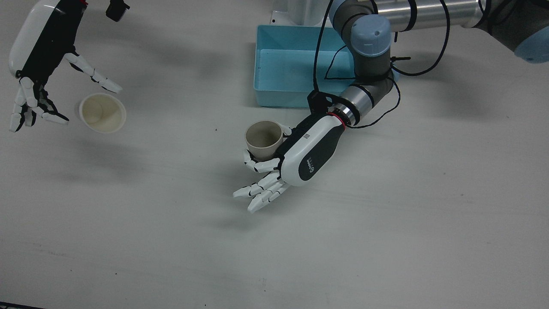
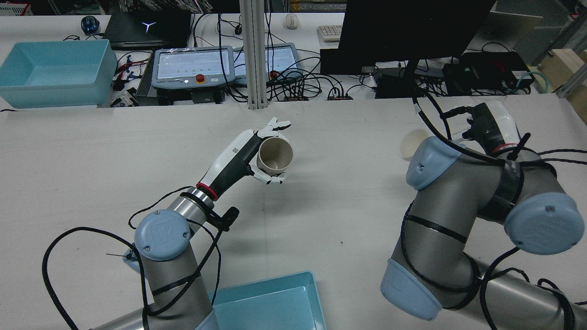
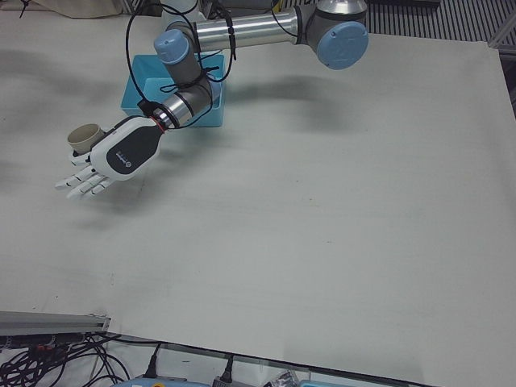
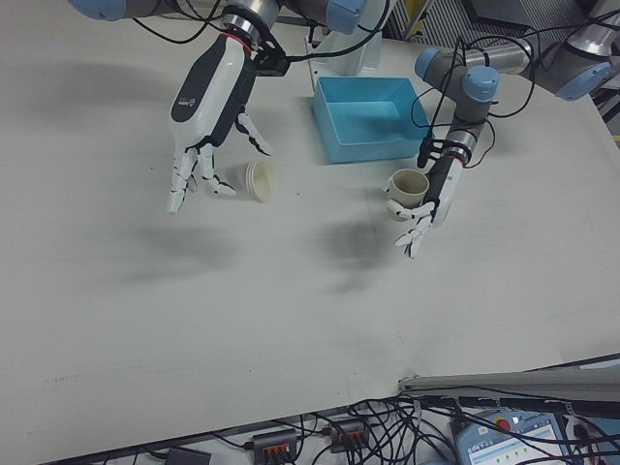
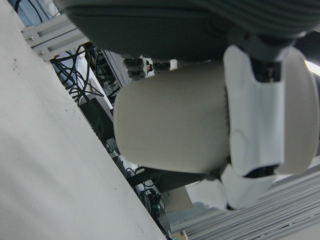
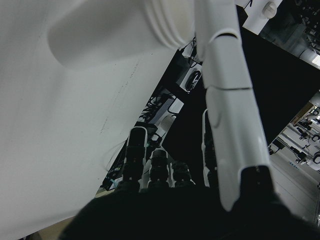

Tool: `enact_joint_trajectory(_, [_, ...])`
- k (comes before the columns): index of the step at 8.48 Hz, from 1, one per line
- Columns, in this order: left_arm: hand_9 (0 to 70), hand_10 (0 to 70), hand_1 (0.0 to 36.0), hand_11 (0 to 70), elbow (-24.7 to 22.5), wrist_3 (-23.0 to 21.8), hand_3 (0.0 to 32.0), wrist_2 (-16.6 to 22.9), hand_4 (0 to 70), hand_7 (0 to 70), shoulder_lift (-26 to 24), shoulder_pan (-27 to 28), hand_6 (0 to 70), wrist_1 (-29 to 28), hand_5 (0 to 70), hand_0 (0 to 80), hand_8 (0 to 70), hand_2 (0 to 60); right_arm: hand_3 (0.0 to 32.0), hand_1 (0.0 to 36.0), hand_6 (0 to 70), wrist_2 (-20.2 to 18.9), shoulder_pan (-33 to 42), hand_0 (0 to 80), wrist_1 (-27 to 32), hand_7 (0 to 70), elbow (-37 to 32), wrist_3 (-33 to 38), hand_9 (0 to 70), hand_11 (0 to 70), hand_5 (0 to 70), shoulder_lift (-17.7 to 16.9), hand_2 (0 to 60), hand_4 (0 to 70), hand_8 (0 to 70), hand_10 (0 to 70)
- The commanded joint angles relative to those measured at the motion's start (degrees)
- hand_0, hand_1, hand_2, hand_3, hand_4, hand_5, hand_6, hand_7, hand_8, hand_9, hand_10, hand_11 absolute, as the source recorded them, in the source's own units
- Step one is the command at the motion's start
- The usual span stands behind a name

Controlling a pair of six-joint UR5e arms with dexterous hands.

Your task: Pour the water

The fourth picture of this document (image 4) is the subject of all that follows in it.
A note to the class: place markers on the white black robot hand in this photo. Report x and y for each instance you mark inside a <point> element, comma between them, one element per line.
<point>208,97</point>
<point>443,194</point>

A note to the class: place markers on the beige cup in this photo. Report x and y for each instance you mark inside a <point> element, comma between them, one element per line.
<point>407,191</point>

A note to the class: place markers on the white paper cup stack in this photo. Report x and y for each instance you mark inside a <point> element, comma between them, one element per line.
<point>259,181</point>

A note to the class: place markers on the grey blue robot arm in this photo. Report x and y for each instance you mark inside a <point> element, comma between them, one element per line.
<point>465,82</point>
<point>247,19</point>

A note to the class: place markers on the light blue plastic bin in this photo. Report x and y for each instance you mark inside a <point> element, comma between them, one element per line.
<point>368,121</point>

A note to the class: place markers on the grey metal box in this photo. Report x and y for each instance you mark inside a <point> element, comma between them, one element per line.
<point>499,12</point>

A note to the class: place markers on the teach pendant with red button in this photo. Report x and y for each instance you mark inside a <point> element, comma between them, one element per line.
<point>508,441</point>

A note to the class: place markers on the black USB hub orange ports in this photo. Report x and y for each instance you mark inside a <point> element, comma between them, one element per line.
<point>275,443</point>
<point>350,433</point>

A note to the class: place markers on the small black power adapter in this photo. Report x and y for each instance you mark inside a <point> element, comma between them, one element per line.
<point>189,456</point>

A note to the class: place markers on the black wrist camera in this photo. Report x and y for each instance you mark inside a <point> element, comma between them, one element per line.
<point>428,152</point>
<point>271,60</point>

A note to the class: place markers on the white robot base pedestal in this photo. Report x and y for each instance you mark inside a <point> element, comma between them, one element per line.
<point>349,63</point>

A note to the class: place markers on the aluminium profile post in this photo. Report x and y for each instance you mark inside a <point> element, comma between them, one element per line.
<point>508,387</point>

